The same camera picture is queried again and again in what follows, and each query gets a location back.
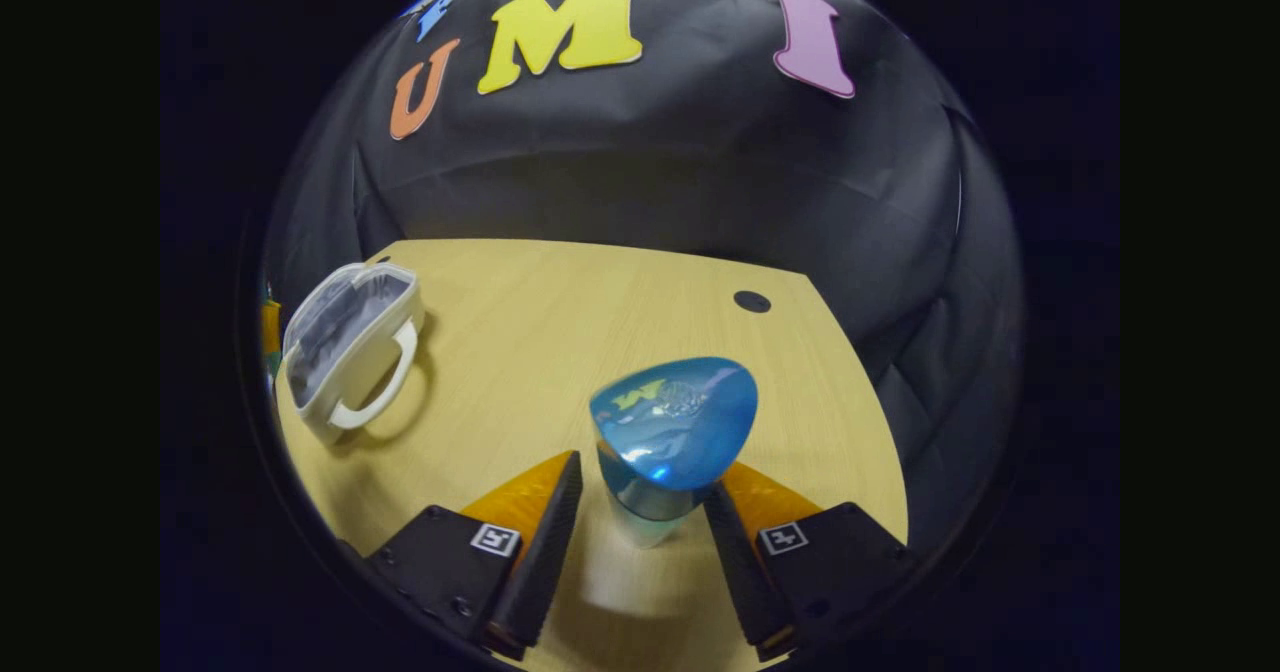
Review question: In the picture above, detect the black backdrop cloth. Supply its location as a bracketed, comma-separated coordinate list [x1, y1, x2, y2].
[262, 0, 1026, 553]

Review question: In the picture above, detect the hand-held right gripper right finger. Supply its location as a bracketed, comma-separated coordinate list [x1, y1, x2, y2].
[703, 462, 913, 663]

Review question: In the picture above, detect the blue bottle with blue cap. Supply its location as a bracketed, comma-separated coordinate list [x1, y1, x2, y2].
[590, 357, 759, 550]

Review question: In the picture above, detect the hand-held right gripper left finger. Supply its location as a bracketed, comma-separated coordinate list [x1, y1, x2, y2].
[365, 450, 584, 661]

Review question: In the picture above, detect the white suitcase with grey lining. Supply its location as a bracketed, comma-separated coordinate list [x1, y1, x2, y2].
[283, 262, 428, 445]

